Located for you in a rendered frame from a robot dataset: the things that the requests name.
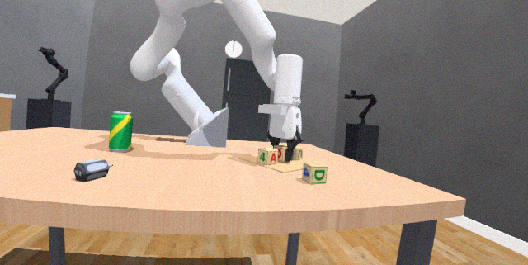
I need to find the pale yellow square mat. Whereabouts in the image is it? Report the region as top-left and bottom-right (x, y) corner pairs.
(239, 156), (308, 173)

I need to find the green soda can with yellow stripe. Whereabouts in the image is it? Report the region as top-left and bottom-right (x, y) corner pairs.
(109, 112), (133, 153)

